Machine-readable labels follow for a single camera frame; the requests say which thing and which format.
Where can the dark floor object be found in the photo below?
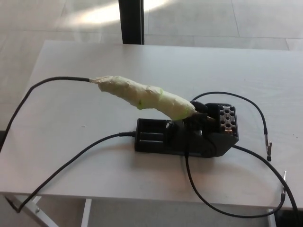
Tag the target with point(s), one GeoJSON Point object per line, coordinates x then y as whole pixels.
{"type": "Point", "coordinates": [290, 220]}

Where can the tape-wrapped soldering iron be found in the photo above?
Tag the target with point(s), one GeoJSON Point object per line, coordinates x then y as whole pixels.
{"type": "Point", "coordinates": [142, 94]}

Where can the black vertical pillar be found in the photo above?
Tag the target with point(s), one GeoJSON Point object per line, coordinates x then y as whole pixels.
{"type": "Point", "coordinates": [131, 21]}

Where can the white metal table leg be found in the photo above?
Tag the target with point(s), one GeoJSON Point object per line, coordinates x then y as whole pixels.
{"type": "Point", "coordinates": [35, 212]}
{"type": "Point", "coordinates": [271, 218]}
{"type": "Point", "coordinates": [86, 212]}

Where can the black soldering station base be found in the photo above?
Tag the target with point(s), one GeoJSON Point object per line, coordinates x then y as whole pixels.
{"type": "Point", "coordinates": [213, 144]}

